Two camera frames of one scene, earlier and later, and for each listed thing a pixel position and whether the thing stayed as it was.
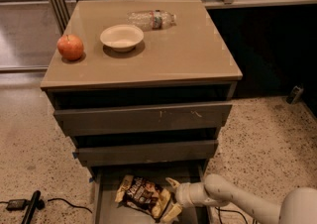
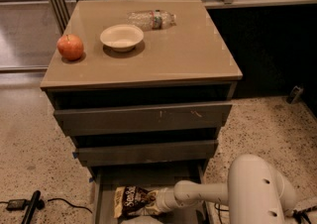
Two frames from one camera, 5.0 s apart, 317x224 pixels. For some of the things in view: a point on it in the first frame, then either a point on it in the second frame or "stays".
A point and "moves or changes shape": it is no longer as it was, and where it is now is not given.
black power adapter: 16,204 stays
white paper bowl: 122,38 stays
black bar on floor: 31,207 stays
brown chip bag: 138,191 moves or changes shape
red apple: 70,47 stays
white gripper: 183,195 → 160,200
